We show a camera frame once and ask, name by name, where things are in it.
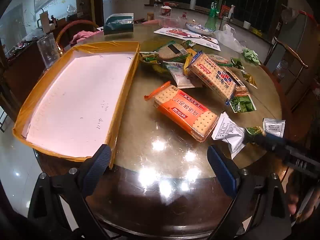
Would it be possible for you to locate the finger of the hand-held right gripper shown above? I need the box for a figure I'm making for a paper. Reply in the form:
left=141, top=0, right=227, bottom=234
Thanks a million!
left=250, top=132, right=288, bottom=155

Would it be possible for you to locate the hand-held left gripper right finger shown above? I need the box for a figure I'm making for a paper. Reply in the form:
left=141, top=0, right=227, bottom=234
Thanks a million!
left=207, top=144, right=292, bottom=240

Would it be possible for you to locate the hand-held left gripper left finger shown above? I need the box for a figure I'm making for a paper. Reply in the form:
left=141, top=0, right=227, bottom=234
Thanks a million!
left=27, top=144, right=112, bottom=240

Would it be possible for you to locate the white printed snack packet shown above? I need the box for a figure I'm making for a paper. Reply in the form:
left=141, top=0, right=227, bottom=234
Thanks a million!
left=211, top=112, right=247, bottom=160

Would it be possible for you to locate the orange white snack packet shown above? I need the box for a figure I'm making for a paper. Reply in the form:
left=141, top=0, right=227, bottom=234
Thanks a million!
left=235, top=86, right=250, bottom=97

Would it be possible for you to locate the orange cracker packet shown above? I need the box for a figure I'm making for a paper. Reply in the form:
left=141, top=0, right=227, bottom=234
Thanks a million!
left=144, top=81, right=218, bottom=143

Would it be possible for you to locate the yellow taped cardboard tray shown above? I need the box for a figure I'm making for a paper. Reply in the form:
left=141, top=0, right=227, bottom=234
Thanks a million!
left=12, top=41, right=140, bottom=169

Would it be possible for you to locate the green foil snack packet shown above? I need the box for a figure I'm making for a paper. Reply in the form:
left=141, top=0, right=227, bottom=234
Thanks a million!
left=230, top=57, right=245, bottom=69

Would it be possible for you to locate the blue-label cracker packet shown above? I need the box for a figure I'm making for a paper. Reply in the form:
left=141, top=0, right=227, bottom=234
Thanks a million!
left=187, top=52, right=237, bottom=105

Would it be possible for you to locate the white fruit-print snack packet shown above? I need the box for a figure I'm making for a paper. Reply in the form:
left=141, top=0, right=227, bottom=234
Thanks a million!
left=166, top=62, right=203, bottom=89

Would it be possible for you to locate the round cracker packet green label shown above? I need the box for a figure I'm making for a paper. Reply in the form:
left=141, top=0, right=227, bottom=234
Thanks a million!
left=208, top=54, right=230, bottom=66

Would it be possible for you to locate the green yellow snack packet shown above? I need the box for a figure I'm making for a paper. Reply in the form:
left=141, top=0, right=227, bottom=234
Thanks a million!
left=139, top=51, right=162, bottom=65

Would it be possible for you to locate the person's right hand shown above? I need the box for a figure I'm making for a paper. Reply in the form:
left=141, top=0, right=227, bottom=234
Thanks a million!
left=287, top=179, right=313, bottom=222

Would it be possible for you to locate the white sachet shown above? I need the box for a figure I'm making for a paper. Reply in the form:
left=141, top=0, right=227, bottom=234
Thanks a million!
left=263, top=118, right=286, bottom=138

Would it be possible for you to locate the wooden armchair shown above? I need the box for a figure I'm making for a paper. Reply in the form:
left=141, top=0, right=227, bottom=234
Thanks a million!
left=264, top=36, right=308, bottom=98

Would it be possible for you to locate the green crumpled cloth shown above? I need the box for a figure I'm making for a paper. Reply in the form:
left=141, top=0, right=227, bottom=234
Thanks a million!
left=242, top=48, right=261, bottom=66

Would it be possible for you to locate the white plastic bag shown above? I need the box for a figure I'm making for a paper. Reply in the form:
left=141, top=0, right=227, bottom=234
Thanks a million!
left=214, top=24, right=244, bottom=53

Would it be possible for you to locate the clear glass mug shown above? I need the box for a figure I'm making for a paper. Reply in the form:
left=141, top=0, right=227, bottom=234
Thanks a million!
left=37, top=33, right=61, bottom=68

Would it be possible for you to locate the wooden sideboard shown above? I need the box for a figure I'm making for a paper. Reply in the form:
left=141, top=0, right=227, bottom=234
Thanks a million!
left=0, top=17, right=75, bottom=105

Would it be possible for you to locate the pink cloth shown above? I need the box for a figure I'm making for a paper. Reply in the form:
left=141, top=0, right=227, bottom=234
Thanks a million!
left=70, top=30, right=95, bottom=45

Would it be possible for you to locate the blue white plate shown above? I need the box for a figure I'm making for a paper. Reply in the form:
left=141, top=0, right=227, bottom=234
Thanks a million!
left=186, top=23, right=215, bottom=36

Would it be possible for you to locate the green plastic bottle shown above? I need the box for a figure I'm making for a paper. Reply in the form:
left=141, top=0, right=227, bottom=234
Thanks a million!
left=204, top=0, right=221, bottom=32

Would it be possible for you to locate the green tissue box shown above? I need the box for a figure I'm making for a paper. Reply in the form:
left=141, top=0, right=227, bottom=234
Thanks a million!
left=103, top=14, right=134, bottom=35

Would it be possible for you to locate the red round-back chair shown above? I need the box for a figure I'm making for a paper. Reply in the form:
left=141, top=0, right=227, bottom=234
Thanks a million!
left=55, top=19, right=100, bottom=49

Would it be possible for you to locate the clear plastic bag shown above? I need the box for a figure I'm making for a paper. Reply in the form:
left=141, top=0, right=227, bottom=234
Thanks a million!
left=25, top=29, right=44, bottom=42

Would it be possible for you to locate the printed leaflet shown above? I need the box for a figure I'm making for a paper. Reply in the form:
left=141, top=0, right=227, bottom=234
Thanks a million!
left=153, top=27, right=222, bottom=52

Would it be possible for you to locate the clear plastic bowl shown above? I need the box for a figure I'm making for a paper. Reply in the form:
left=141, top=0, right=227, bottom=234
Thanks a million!
left=159, top=15, right=187, bottom=28

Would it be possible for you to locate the white jar red label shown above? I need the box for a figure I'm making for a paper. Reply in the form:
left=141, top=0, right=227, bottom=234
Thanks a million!
left=160, top=5, right=173, bottom=17

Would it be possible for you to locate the white tumbler with handle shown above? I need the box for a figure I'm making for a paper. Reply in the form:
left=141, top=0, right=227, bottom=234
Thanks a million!
left=37, top=10, right=49, bottom=30

